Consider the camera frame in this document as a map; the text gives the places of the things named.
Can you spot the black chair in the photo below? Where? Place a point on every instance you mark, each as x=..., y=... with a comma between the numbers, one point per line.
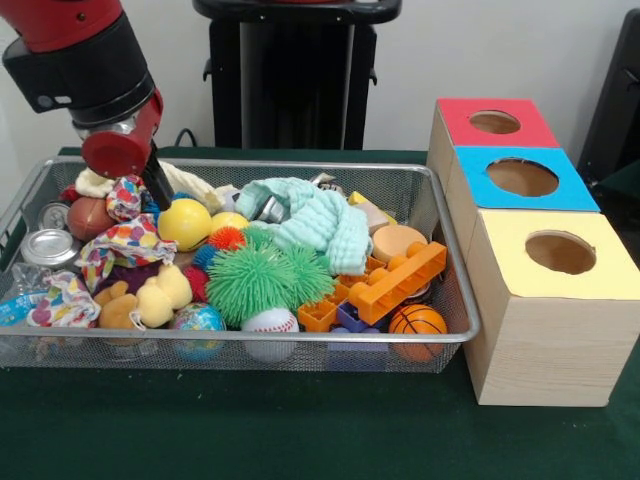
x=615, y=100

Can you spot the wooden box with three holes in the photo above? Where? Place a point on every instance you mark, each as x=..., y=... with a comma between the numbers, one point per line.
x=550, y=350

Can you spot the cream cloth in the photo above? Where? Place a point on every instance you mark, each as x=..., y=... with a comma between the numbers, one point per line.
x=192, y=187

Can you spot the orange toy brick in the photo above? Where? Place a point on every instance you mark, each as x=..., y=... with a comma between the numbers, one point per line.
x=400, y=280

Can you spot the white baseball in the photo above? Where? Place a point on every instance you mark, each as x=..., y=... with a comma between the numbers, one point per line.
x=270, y=325

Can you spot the mint green cloth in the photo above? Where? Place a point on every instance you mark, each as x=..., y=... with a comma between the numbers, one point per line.
x=320, y=225

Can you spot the large yellow ball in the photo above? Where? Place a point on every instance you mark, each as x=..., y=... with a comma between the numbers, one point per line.
x=185, y=227

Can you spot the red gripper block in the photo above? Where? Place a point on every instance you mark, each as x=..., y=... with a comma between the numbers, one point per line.
x=117, y=155

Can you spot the dark green table cloth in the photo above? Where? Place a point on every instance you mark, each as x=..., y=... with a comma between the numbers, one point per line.
x=625, y=187
x=300, y=430

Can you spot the colourful dotted cloth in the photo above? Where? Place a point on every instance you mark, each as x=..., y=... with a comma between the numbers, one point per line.
x=130, y=245

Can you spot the yellow plush duck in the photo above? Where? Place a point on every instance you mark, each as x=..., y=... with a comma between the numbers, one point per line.
x=162, y=295

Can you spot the globe print ball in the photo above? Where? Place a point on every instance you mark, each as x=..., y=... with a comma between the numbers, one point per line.
x=197, y=317

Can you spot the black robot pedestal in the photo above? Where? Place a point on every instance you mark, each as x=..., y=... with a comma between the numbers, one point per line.
x=295, y=75

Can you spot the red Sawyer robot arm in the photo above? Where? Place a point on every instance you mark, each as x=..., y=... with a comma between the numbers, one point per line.
x=85, y=70

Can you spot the green spiky ball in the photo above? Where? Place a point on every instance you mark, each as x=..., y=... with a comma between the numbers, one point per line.
x=247, y=280

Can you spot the orange mini basketball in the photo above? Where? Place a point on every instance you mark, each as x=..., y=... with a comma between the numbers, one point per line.
x=417, y=320

